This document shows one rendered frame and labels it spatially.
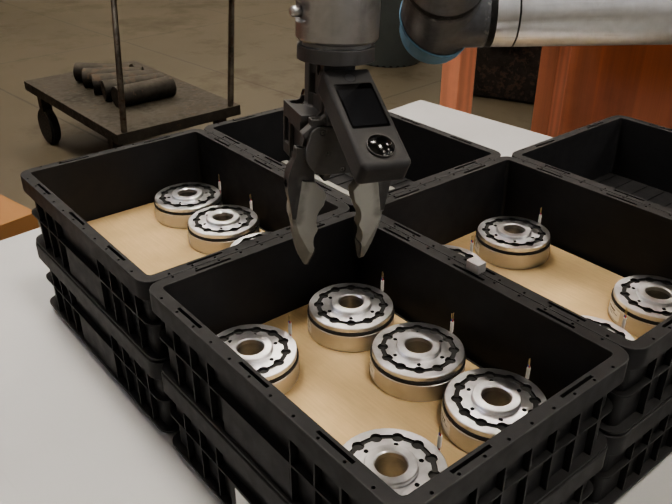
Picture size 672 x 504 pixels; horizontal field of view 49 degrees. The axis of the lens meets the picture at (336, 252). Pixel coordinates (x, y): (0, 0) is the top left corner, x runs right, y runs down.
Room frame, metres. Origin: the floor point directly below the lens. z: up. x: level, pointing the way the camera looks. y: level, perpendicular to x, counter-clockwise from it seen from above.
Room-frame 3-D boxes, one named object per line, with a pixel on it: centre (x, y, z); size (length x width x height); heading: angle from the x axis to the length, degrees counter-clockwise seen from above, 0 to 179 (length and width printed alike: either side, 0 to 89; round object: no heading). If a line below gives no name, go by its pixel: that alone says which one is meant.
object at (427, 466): (0.47, -0.05, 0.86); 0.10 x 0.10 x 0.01
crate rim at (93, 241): (0.92, 0.22, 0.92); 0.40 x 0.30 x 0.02; 39
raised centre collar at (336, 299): (0.73, -0.02, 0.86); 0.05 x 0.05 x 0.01
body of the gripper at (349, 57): (0.68, 0.00, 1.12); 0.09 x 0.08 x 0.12; 19
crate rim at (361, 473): (0.61, -0.04, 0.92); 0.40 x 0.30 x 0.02; 39
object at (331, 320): (0.73, -0.02, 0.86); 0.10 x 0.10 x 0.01
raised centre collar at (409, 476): (0.47, -0.05, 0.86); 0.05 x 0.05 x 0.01
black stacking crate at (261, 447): (0.61, -0.04, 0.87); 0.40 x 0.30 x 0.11; 39
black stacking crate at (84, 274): (0.92, 0.22, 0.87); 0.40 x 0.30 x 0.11; 39
